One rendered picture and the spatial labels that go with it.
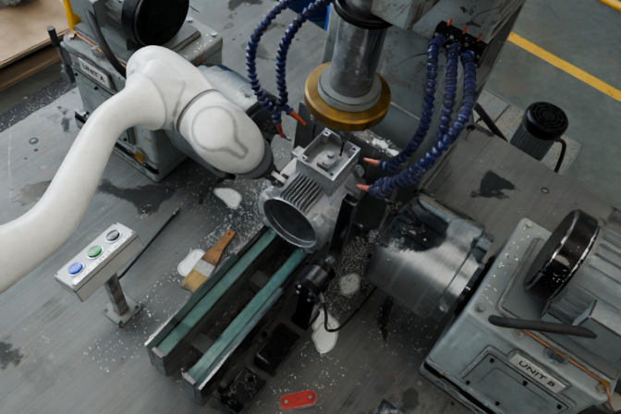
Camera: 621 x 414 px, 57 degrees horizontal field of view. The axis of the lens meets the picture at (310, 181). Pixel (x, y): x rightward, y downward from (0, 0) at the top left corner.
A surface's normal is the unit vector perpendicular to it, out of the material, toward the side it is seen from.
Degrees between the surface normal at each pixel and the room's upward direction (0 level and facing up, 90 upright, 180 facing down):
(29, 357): 0
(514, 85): 0
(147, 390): 0
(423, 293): 69
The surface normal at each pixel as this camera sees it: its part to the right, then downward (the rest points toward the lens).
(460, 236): 0.13, -0.61
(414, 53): -0.58, 0.62
